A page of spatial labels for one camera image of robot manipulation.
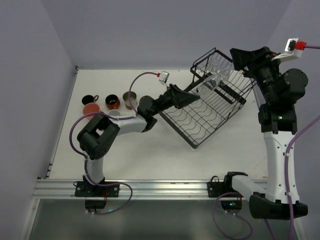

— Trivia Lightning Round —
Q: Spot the white brown ceramic cup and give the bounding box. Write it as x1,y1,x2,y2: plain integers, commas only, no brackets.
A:
122,91,138,110

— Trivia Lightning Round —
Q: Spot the clear wine glass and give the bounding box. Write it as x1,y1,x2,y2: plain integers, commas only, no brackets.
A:
195,73,222,95
205,57,221,74
217,65,233,81

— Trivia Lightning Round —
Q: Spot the salmon pink mug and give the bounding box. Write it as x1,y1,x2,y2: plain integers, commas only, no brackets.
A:
108,109,121,118

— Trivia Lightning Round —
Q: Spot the orange ceramic mug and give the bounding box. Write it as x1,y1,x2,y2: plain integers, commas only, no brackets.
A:
105,94,121,110

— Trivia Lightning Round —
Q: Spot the pink tall tumbler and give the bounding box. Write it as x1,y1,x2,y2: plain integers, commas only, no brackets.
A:
82,102,101,120

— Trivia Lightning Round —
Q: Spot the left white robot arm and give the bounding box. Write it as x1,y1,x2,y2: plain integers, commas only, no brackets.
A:
76,84,200,187

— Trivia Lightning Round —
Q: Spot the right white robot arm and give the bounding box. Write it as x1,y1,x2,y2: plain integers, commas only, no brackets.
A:
224,46,309,220

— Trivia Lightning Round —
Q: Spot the right black controller box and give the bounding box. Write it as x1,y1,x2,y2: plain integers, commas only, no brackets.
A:
220,199,242,212

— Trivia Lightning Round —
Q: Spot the black controller box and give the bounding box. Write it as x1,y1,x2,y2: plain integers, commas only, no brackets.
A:
84,200,107,212
220,199,242,212

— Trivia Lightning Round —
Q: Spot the left black controller box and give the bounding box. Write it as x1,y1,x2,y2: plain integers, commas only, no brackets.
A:
84,200,107,212

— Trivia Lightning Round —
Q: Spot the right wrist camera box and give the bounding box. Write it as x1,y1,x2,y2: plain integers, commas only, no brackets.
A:
272,38,307,62

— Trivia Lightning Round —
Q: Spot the black wire dish rack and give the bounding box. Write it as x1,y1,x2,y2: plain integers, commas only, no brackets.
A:
160,48,256,149

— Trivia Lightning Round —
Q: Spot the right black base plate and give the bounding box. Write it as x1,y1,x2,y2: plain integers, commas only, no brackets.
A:
206,181,235,198

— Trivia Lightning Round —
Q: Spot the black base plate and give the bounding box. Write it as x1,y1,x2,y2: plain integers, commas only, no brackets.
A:
206,181,235,198
74,181,120,198

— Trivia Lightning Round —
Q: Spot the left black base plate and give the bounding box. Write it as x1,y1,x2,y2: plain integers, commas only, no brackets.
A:
74,181,120,198

